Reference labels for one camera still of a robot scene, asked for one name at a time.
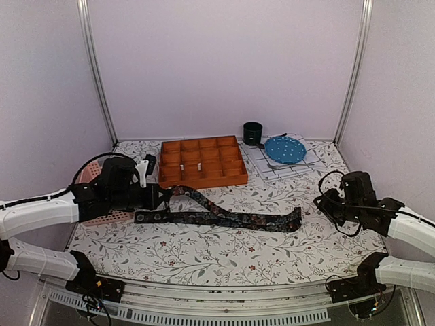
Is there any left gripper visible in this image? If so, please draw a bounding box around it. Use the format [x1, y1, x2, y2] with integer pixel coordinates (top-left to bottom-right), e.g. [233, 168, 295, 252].
[109, 183, 171, 211]

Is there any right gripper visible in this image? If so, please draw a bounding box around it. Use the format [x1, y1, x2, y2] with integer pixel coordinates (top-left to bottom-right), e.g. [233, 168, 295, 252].
[315, 188, 364, 227]

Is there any dark floral tie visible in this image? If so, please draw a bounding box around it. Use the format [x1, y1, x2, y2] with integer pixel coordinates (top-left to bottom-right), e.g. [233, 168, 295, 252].
[134, 185, 302, 233]

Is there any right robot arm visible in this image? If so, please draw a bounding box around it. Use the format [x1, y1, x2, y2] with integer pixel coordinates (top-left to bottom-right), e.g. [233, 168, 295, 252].
[313, 171, 434, 302]

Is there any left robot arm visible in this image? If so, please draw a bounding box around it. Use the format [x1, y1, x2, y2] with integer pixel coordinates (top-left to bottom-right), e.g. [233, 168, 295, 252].
[1, 156, 171, 295]

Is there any orange wooden compartment tray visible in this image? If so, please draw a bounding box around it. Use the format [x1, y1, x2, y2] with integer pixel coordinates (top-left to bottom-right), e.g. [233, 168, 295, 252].
[158, 136, 248, 189]

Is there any pink plastic basket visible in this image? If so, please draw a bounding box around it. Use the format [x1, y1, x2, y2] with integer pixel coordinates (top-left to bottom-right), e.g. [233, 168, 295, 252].
[74, 159, 133, 226]

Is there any blue dotted plate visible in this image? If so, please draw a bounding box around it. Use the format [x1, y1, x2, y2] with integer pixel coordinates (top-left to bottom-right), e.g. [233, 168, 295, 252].
[264, 136, 307, 164]

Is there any silver fork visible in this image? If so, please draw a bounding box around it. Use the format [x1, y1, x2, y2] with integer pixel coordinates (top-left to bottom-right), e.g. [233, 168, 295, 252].
[266, 163, 315, 170]

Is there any white grid placemat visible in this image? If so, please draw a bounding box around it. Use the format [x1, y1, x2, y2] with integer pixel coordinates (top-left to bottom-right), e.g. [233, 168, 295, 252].
[240, 134, 326, 181]

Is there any dark green mug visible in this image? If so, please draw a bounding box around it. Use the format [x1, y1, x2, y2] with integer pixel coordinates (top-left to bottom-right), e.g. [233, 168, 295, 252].
[243, 122, 262, 146]

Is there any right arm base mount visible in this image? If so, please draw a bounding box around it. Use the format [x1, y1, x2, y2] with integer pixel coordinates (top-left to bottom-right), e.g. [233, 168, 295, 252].
[325, 275, 387, 303]

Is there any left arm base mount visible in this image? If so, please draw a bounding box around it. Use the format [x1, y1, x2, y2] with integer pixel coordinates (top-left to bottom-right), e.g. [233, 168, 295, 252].
[65, 276, 126, 303]

